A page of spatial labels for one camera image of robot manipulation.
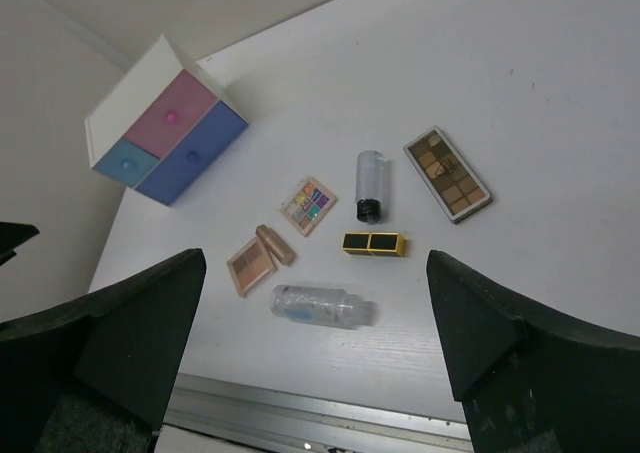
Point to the light blue small drawer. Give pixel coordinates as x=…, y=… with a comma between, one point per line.
x=126, y=163

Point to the black gold lipstick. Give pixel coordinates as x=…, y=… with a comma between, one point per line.
x=378, y=244

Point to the gold lipstick tube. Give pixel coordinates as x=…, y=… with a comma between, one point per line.
x=276, y=245

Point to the long brown eyeshadow palette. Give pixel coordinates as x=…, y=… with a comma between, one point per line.
x=456, y=187

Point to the clear plastic bottle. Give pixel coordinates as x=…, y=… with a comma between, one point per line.
x=328, y=307

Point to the pink drawer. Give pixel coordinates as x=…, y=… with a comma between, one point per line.
x=172, y=115

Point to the small beige eyeshadow quad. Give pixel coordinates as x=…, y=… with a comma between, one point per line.
x=250, y=266

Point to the dark blue drawer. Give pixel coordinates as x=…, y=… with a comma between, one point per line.
x=215, y=132

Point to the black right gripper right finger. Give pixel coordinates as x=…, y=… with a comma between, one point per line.
x=531, y=378

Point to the white drawer organizer cabinet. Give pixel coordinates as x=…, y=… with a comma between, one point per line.
x=136, y=91

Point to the colourful glitter eyeshadow palette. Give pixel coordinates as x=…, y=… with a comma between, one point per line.
x=307, y=206

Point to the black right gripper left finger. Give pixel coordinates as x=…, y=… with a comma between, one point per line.
x=95, y=374

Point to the frosted bottle black cap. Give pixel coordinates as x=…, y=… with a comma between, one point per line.
x=369, y=186

